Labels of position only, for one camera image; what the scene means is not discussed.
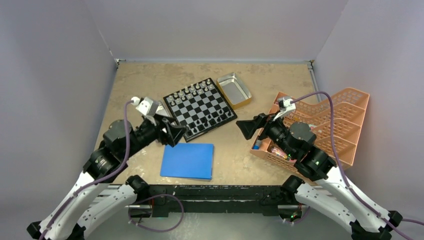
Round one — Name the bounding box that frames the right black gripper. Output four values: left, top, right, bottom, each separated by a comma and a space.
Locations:
235, 110, 297, 159

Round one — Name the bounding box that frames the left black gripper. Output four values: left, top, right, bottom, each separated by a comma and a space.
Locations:
123, 112, 189, 159

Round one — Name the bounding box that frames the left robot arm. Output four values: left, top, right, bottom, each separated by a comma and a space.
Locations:
27, 116, 188, 240

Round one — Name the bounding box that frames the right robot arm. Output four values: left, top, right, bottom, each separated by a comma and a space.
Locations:
236, 113, 403, 240

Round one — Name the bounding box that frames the white chess piece row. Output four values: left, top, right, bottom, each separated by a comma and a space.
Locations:
163, 78, 218, 106

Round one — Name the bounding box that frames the blue capped small bottle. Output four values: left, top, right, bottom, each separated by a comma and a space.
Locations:
252, 139, 263, 150

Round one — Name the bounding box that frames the blue folder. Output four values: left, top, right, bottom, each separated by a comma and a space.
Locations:
160, 143, 214, 180

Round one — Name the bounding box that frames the gold rectangular metal tin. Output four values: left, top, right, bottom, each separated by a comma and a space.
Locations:
216, 72, 252, 110

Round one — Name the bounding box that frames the black and silver chessboard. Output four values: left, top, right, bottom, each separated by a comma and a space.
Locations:
163, 81, 238, 143

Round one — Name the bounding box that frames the orange plastic tiered organizer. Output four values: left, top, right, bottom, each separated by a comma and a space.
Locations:
249, 87, 371, 176

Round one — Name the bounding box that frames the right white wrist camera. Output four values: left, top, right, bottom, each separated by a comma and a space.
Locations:
273, 96, 296, 121

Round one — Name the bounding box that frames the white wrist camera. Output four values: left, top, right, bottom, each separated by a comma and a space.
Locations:
130, 96, 159, 126
273, 96, 296, 121

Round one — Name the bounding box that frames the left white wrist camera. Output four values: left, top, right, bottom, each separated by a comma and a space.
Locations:
130, 96, 159, 126

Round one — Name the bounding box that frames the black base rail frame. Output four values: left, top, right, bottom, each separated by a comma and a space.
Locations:
128, 184, 308, 219

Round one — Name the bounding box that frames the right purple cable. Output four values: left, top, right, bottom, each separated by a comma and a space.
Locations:
291, 91, 424, 240

